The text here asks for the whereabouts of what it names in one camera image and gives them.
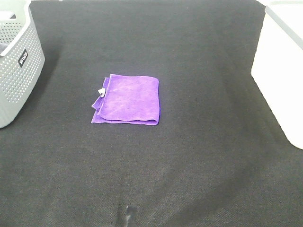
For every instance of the purple towel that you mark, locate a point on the purple towel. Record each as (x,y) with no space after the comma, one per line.
(128,99)

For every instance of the black fabric table mat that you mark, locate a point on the black fabric table mat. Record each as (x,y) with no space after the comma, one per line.
(217,158)

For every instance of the white plastic bin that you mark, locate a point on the white plastic bin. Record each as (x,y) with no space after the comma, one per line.
(278,66)

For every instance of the grey perforated plastic basket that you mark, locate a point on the grey perforated plastic basket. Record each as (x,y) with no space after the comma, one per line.
(21,57)

